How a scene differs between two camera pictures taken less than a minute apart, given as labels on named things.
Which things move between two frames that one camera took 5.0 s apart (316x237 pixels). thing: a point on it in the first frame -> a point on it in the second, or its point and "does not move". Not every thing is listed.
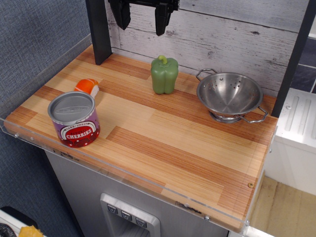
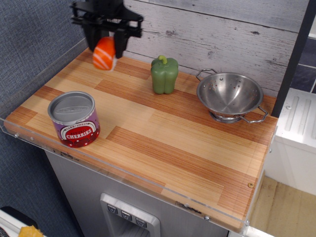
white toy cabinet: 293,159 does not move
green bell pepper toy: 164,72 does not move
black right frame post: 296,48 does not move
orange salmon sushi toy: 88,85 -> 104,53
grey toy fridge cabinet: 103,205 does not move
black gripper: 121,10 -> 101,18
